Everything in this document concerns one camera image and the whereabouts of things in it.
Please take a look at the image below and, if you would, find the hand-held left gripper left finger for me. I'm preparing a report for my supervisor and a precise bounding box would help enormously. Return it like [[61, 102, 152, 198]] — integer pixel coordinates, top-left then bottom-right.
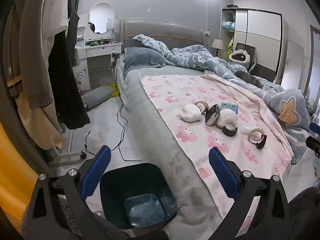
[[26, 145, 112, 240]]

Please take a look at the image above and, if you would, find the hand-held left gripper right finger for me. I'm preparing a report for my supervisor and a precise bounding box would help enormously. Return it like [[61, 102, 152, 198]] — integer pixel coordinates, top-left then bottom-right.
[[208, 147, 293, 240]]

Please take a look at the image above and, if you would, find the dark teal trash bin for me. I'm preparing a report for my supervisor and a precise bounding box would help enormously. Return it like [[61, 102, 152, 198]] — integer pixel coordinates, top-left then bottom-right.
[[99, 163, 177, 230]]

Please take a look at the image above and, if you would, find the black tape ring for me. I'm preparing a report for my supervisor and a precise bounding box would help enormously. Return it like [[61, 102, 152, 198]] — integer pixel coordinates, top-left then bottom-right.
[[254, 134, 267, 150], [222, 126, 239, 137]]

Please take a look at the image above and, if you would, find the white tissue ball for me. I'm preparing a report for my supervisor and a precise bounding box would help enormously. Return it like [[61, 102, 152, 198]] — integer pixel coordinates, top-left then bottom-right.
[[216, 109, 238, 129], [179, 104, 202, 123]]

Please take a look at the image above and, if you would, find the brown tape roll with tissue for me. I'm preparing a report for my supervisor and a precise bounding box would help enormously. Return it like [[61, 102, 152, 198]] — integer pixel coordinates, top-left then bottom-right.
[[249, 128, 265, 142]]

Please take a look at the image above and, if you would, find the black tissue packet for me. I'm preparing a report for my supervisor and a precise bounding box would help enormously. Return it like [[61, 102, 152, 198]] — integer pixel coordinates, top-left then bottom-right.
[[205, 104, 221, 126]]

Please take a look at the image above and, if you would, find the blue tissue packet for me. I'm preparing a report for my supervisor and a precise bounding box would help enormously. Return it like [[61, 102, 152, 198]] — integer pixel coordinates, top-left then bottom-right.
[[220, 102, 238, 113]]

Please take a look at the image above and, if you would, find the brown cardboard tape roll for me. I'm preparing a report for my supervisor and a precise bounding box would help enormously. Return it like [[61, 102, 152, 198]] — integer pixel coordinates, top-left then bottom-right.
[[194, 101, 210, 113]]

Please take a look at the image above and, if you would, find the white clothes rack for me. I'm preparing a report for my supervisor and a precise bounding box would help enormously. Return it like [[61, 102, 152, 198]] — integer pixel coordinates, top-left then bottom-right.
[[49, 127, 87, 167]]

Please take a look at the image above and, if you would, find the grey upholstered bed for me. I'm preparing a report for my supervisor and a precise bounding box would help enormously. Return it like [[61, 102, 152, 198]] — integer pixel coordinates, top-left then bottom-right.
[[117, 19, 308, 230]]

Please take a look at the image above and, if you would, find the person's grey fleece clothing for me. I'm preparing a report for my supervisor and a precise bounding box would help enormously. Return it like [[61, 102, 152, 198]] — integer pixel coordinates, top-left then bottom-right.
[[59, 187, 320, 240]]

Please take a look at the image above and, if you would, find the beige garment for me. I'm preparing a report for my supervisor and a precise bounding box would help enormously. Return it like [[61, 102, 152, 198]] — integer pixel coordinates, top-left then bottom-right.
[[15, 90, 67, 150]]

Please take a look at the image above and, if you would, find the grey floor cushion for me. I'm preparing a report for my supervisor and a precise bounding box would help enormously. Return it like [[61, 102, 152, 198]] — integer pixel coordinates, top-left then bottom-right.
[[81, 85, 117, 109]]

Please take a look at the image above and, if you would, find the yellow plastic bag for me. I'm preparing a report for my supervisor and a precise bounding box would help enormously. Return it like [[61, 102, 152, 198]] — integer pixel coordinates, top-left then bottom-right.
[[110, 82, 121, 98]]

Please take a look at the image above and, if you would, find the black coat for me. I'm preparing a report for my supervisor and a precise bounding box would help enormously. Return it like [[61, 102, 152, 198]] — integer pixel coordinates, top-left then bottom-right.
[[49, 30, 91, 130]]

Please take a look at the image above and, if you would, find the dark grey cat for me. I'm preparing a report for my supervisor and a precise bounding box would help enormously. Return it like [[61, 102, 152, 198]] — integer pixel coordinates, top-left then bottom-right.
[[235, 70, 264, 88]]

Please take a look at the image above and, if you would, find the pink printed blanket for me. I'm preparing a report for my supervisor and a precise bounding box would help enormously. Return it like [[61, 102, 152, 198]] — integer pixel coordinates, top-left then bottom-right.
[[139, 74, 294, 220]]

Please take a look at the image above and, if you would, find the black chair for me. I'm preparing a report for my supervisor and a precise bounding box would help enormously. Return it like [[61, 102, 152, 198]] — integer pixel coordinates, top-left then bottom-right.
[[234, 42, 258, 70]]

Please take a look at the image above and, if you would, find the white and grey wardrobe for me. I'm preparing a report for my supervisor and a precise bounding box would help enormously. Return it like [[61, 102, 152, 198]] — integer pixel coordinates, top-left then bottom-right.
[[219, 7, 284, 85]]

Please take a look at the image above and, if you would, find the white vanity desk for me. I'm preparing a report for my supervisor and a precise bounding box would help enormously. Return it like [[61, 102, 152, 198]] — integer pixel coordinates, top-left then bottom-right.
[[75, 19, 123, 90]]

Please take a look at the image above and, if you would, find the grey-blue pillow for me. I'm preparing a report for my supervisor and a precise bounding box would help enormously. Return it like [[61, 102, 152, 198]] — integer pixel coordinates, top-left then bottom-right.
[[124, 47, 167, 70]]

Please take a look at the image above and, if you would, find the blue patterned fleece duvet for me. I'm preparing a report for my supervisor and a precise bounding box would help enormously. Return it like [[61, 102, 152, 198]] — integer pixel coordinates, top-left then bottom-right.
[[132, 34, 312, 165]]

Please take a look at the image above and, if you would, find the bedside table lamp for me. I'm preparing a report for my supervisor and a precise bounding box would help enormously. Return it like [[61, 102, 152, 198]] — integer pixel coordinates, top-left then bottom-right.
[[211, 39, 224, 57]]

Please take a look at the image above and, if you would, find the brown knit cardigan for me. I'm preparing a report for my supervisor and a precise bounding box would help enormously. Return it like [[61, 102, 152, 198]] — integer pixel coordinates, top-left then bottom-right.
[[2, 0, 53, 108]]

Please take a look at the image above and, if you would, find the grey knit vest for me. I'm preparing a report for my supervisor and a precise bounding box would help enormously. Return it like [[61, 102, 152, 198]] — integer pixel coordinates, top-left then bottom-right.
[[66, 0, 80, 68]]

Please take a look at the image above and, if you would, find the oval vanity mirror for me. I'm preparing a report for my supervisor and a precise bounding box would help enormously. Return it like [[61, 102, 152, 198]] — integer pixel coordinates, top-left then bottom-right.
[[89, 2, 117, 34]]

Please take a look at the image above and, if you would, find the white shirt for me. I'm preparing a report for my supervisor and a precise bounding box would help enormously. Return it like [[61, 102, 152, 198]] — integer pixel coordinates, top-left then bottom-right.
[[41, 0, 71, 53]]

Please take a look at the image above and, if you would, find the black cable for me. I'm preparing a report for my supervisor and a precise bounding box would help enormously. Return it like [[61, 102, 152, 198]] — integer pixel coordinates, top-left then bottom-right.
[[84, 80, 143, 162]]

